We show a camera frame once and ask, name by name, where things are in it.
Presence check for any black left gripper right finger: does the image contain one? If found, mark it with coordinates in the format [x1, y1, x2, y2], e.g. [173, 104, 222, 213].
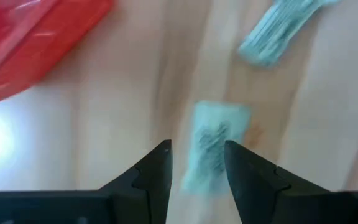
[224, 139, 331, 224]

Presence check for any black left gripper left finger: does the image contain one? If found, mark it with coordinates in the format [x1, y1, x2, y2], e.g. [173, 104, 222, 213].
[99, 139, 173, 224]

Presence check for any green stevia sugar packet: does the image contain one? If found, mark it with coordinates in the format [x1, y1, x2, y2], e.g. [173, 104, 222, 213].
[181, 100, 251, 195]
[237, 0, 341, 68]

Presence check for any red plastic mesh basket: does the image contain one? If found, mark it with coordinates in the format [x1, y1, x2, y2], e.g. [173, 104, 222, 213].
[0, 0, 114, 110]

